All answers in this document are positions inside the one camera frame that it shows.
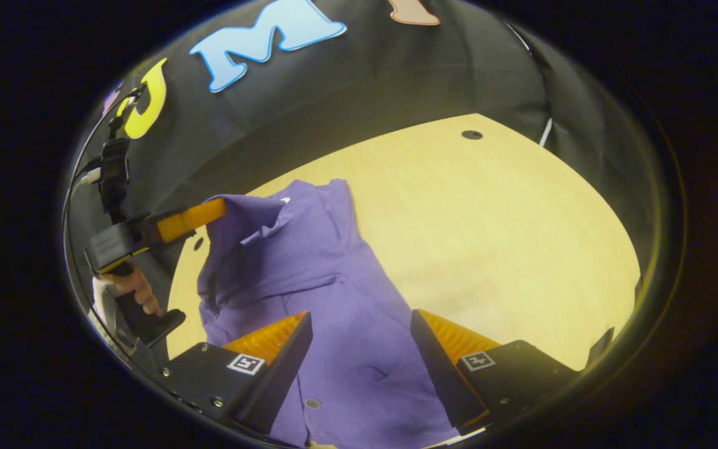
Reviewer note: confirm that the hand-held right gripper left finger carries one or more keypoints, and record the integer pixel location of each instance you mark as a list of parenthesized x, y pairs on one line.
[(284, 374)]

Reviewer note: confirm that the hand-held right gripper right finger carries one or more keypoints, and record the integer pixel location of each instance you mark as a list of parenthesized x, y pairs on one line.
[(440, 374)]

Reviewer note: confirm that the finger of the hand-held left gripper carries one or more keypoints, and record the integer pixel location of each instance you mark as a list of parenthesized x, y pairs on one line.
[(187, 221)]

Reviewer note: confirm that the purple button shirt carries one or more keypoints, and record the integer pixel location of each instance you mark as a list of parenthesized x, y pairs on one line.
[(334, 280)]

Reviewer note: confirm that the dark bar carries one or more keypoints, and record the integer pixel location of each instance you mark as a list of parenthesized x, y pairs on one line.
[(601, 348)]

